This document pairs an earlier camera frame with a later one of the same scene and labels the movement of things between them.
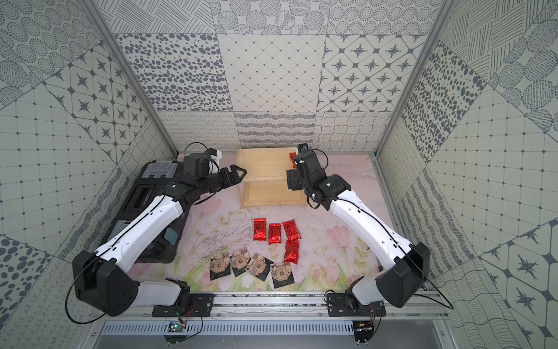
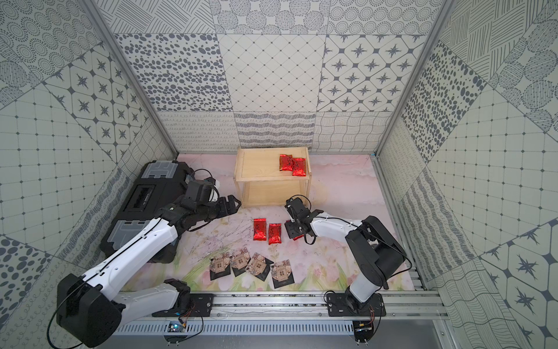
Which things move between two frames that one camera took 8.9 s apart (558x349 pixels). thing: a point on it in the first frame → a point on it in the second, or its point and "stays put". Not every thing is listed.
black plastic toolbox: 147,183 stays put
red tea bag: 275,233 stays put
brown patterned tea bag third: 259,266 stays put
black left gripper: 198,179 → 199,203
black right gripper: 293,178 → 289,227
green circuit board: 176,326 stays put
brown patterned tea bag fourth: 281,273 stays put
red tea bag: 292,251 → 285,162
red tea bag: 259,229 stays put
